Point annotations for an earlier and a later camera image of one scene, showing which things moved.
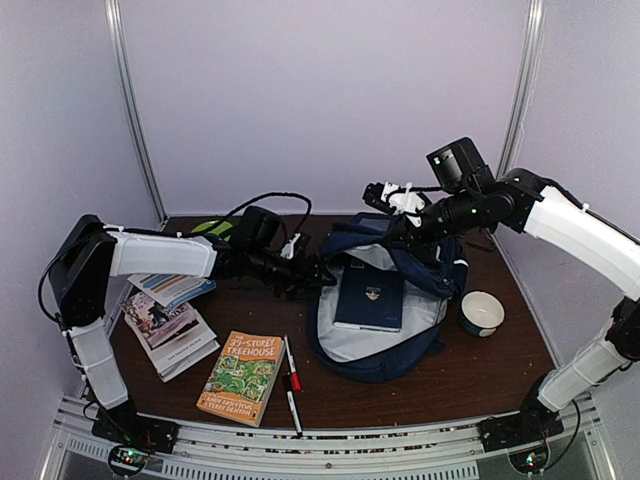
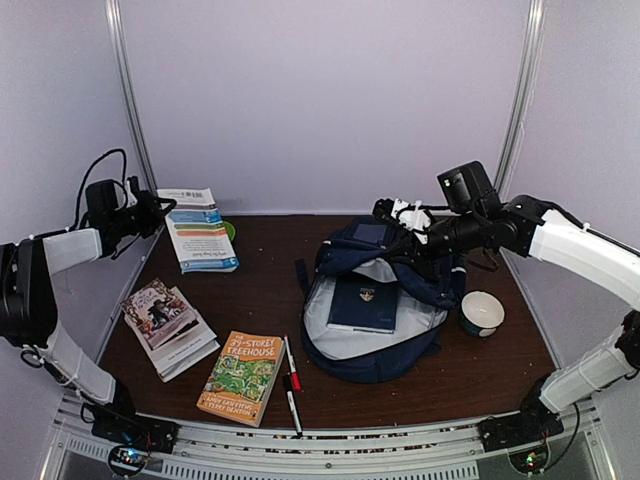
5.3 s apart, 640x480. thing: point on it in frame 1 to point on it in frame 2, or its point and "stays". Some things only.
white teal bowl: x=481 y=313 stays
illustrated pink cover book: x=156 y=323 stays
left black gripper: x=304 y=277 to x=153 y=215
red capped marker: x=295 y=378 stays
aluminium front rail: x=576 y=451 stays
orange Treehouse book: x=239 y=384 stays
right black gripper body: x=462 y=214 to x=467 y=234
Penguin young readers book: x=171 y=290 to x=197 y=232
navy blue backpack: x=380 y=310 stays
